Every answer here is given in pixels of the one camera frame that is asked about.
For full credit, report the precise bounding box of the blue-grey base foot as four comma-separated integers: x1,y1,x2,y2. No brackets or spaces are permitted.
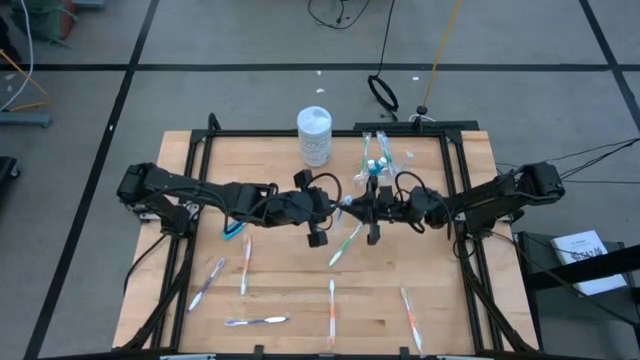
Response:
0,110,53,129

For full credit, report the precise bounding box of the white wipes canister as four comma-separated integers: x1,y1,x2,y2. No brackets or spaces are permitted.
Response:
296,105,334,168

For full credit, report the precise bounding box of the white cable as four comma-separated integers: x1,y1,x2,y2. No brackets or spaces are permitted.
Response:
0,0,35,112

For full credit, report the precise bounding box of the clear acrylic organizer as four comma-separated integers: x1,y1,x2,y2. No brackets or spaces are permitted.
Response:
351,147,402,183

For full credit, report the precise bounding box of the black mounting bar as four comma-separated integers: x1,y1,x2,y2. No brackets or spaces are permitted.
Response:
353,120,480,133

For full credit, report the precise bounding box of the purple toothbrush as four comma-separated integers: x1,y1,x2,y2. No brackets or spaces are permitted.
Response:
224,314,292,328
187,257,227,313

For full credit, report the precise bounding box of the black coiled cable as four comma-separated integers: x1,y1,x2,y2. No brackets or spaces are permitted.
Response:
367,0,400,121

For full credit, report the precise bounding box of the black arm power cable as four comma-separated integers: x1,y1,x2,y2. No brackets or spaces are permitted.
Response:
494,136,640,187

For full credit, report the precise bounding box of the black side cart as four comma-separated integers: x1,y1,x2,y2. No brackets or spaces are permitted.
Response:
514,229,640,360

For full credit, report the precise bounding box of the grey connector bracket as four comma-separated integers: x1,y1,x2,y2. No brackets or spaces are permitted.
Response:
136,209,167,224

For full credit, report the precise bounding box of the black caster foot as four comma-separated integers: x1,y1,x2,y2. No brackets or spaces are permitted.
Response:
0,155,22,184

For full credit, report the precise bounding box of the orange toothbrush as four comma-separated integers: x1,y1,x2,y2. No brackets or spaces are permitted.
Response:
239,233,253,297
399,286,426,357
326,278,338,350

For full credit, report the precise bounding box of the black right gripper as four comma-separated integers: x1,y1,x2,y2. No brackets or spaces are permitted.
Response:
347,174,417,247

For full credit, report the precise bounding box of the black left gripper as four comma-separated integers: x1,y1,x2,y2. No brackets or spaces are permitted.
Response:
259,168,347,250

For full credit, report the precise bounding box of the green bag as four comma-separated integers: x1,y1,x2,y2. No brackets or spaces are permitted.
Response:
9,0,79,47

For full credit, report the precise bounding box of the black looped floor cable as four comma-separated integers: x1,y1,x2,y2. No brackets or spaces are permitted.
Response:
306,0,374,31

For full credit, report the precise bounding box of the white booklet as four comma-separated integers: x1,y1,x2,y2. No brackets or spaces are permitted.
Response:
549,229,629,298

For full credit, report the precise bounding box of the black aluminium table frame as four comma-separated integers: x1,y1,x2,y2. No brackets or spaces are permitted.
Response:
112,112,541,360

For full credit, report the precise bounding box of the black round knob stand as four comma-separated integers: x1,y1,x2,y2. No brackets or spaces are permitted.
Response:
409,104,437,124

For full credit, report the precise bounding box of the thin yellow floor cable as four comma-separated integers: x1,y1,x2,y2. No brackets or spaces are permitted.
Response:
0,47,52,113

